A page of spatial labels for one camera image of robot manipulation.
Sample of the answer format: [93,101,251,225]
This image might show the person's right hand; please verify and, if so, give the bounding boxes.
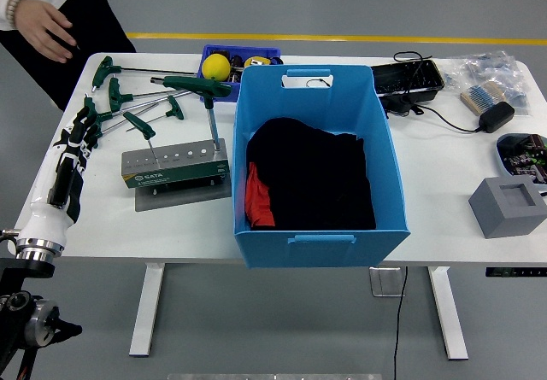
[16,0,80,64]

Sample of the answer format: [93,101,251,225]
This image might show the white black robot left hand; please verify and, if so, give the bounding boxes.
[16,96,104,248]

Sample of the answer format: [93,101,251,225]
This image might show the small green T-handle hex wrench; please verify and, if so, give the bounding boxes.
[122,111,160,170]

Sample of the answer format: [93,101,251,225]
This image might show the green metal wrench holder stand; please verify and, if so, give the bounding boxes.
[121,138,233,213]

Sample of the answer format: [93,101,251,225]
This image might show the large green T-handle hex wrench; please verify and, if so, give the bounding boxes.
[150,75,235,153]

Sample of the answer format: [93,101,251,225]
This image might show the blue folding plastic box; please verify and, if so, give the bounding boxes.
[232,63,411,269]

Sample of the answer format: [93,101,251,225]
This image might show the person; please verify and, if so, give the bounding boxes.
[0,0,138,112]

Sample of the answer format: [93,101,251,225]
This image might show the white left table leg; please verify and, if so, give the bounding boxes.
[128,263,166,359]

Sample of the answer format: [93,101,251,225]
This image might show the white table leg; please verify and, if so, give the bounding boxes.
[128,263,166,359]
[426,266,470,360]

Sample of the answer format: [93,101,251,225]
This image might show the yellow lemon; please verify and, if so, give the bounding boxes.
[201,53,232,82]

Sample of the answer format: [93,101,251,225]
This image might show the small blue parts bin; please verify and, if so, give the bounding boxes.
[195,44,282,102]

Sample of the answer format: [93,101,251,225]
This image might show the dark brown small bottle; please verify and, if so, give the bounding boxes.
[229,54,245,84]

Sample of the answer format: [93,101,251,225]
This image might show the red cloth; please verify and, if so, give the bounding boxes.
[244,161,275,227]

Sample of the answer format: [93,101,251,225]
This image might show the black cloth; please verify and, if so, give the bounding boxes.
[245,117,377,231]

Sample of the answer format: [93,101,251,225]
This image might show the yellow floor tape line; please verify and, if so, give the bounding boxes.
[126,32,547,44]

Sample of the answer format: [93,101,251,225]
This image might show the metal floor outlet plate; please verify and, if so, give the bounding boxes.
[369,266,406,298]

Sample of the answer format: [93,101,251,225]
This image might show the black plastic tray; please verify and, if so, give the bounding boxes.
[369,58,445,99]

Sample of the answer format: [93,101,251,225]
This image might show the white right table leg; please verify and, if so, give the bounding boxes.
[426,266,470,360]

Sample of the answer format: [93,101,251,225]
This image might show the taped resistor strip bundle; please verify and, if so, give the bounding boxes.
[460,81,508,116]

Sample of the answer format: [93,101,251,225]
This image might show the grey foam block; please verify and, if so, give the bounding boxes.
[468,175,547,239]

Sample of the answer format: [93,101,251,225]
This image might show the black power adapter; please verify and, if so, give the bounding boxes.
[477,101,516,133]

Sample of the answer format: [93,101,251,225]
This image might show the light blue tray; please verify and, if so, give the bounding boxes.
[495,132,547,187]

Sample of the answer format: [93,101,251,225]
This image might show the clear bags of resistors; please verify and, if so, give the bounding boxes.
[442,50,531,116]

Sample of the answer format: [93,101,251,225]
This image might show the black table control panel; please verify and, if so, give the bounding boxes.
[485,266,547,278]

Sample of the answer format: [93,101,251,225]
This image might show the dark circuit board parts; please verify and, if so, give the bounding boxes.
[502,134,547,184]

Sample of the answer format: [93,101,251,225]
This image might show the white bead bracelet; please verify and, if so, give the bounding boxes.
[5,0,29,31]

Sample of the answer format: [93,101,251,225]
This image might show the long green T-handle hex wrench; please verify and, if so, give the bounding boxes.
[91,56,198,93]

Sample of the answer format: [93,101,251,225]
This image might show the thin black cord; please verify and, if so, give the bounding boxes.
[392,50,435,99]

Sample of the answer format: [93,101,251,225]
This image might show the black floor cable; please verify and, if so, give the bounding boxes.
[391,266,409,380]

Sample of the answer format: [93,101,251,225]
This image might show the black adapter cable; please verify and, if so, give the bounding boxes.
[409,102,482,134]

